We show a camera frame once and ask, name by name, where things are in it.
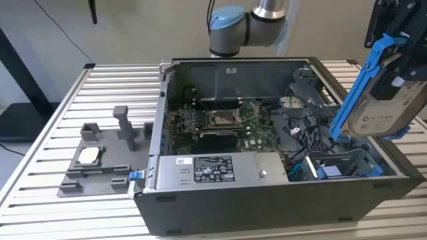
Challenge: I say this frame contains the black floor cable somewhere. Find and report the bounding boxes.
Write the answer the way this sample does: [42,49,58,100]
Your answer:
[0,143,26,158]

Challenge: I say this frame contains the grey parts rack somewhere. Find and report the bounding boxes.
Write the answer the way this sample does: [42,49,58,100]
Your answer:
[56,105,157,200]

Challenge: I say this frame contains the pale translucent hose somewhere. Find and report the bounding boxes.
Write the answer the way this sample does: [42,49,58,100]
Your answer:
[276,0,301,57]

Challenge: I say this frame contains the black open PC case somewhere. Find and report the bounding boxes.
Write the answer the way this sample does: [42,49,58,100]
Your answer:
[132,56,427,237]

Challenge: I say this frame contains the black plastic fan housing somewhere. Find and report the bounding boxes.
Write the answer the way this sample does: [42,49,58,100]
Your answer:
[269,68,348,156]

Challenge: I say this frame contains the silver power supply unit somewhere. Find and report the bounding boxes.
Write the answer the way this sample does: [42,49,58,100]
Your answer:
[155,151,289,193]

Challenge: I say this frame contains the grey disk bay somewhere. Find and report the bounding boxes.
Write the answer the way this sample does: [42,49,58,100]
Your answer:
[304,147,384,181]

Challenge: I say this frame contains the CPU socket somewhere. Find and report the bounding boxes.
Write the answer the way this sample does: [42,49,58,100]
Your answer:
[203,106,249,127]

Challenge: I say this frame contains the black chipset heatsink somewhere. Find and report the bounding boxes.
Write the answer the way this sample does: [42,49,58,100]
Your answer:
[197,131,240,153]

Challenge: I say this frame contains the hard disk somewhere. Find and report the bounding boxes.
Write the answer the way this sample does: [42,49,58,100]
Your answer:
[328,31,427,144]

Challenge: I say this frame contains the silver CPU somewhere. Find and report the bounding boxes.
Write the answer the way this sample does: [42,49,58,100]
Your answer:
[76,147,101,165]

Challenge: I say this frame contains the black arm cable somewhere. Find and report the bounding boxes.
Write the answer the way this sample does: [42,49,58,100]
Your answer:
[205,0,216,33]

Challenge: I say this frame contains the black monitor stand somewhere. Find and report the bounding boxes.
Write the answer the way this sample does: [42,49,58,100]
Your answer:
[0,27,62,143]

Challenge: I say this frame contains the thin black wall cable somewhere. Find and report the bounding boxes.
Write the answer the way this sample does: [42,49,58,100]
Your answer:
[30,0,96,66]

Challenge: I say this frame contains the round silver metal part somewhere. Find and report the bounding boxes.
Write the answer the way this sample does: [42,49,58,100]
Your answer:
[279,96,307,111]

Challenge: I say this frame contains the black hanging rod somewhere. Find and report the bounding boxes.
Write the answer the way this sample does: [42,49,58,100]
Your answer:
[86,0,98,25]

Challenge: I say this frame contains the green motherboard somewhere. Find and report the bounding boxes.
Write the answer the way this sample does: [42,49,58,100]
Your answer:
[165,86,291,156]

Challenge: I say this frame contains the blue flat wire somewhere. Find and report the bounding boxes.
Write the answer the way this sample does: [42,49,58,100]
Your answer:
[288,159,304,181]

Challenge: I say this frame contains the black sleeved disk wire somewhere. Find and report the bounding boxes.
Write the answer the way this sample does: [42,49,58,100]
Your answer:
[281,113,337,161]

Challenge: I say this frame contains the blue case latch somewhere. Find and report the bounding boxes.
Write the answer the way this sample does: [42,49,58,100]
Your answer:
[128,169,145,182]

